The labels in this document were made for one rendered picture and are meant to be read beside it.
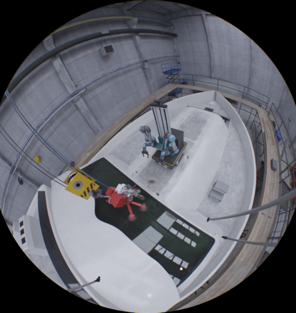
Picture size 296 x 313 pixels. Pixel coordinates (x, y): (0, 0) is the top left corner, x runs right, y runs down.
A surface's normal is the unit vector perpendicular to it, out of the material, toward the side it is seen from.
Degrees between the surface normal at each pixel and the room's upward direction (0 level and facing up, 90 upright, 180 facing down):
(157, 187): 0
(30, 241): 61
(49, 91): 90
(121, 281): 20
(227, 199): 0
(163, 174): 0
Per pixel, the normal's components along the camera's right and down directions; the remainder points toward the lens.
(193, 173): 0.02, -0.39
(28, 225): 0.43, -0.90
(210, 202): -0.25, -0.57
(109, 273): 0.02, -0.76
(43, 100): 0.73, 0.41
